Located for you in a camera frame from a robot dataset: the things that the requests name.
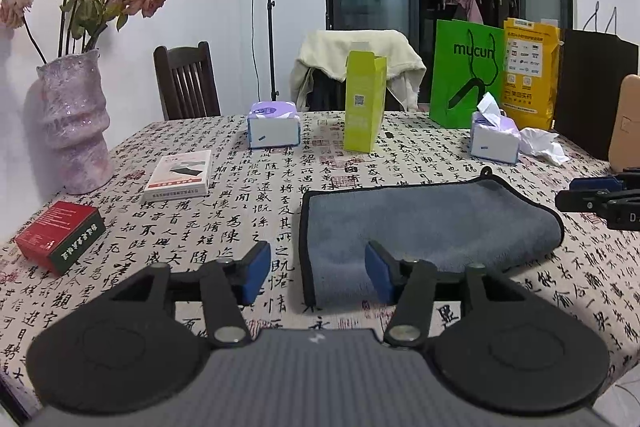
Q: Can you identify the purple and grey towel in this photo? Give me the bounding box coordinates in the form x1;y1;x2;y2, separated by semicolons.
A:
298;167;564;310

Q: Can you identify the beige plastic case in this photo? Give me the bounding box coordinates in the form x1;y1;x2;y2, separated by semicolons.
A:
608;74;640;173

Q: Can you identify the crumpled white tissue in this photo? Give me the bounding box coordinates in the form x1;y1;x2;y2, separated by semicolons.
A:
520;127;570;166

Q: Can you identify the black paper bag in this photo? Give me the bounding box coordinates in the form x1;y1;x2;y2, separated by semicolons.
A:
553;28;639;161

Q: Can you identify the red and green box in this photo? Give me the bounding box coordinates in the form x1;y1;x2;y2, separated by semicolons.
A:
15;201;105;277

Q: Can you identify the right purple tissue box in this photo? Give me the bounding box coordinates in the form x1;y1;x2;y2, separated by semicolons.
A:
470;92;521;165

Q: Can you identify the purple tissue box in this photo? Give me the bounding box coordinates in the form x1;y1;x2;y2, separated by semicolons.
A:
247;101;302;150
470;92;521;165

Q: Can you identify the calligraphy print tablecloth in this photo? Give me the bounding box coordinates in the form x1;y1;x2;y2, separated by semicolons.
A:
1;112;639;416

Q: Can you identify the yellow plastic bag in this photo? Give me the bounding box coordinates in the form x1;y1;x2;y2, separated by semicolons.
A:
500;18;561;130

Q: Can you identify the white flat box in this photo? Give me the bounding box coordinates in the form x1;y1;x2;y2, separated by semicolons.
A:
142;150;212;203

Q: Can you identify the green mucun paper bag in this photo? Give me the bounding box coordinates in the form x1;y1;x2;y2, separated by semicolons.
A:
430;20;506;129

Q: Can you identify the pink speckled vase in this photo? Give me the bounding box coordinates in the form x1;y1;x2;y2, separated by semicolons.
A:
37;49;114;195

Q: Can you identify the left purple tissue box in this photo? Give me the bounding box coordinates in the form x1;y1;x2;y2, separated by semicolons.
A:
247;101;302;150

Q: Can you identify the dark wooden chair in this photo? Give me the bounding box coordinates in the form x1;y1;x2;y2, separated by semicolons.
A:
153;42;221;121

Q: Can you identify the lime green carton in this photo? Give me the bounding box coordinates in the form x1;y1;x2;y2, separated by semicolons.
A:
344;42;387;153

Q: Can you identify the chair draped with cream cloth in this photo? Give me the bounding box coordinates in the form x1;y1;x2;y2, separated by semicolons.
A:
290;28;428;113

